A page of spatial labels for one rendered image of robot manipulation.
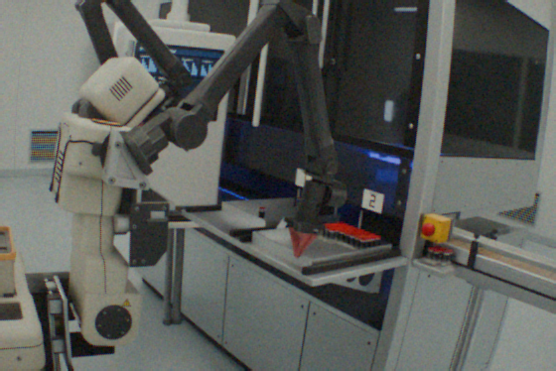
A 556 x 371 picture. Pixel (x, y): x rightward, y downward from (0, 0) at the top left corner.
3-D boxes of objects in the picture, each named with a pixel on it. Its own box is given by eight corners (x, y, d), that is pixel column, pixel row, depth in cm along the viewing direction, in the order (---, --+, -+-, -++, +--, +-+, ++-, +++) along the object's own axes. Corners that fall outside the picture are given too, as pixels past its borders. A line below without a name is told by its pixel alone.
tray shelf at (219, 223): (285, 207, 212) (285, 202, 212) (420, 260, 159) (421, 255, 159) (181, 214, 182) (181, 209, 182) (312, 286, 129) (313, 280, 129)
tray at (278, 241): (332, 232, 175) (334, 222, 175) (389, 254, 156) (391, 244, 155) (251, 242, 154) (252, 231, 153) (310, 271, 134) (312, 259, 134)
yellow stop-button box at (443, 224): (432, 234, 154) (436, 212, 152) (450, 241, 148) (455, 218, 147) (418, 237, 149) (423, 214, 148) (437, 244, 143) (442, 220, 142)
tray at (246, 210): (293, 205, 208) (294, 197, 207) (339, 223, 188) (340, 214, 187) (221, 210, 186) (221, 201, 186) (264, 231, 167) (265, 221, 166)
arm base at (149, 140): (113, 135, 107) (127, 143, 97) (141, 114, 110) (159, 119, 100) (132, 166, 111) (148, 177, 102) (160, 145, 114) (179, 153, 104)
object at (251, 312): (253, 266, 388) (266, 150, 371) (484, 385, 232) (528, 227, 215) (132, 281, 325) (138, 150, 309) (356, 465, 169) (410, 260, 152)
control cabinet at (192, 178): (202, 196, 240) (219, 30, 225) (218, 207, 224) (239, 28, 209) (99, 197, 213) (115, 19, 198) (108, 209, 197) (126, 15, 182)
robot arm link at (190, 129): (268, -14, 117) (292, -16, 109) (300, 22, 125) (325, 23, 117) (150, 128, 111) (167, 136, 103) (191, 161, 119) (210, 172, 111)
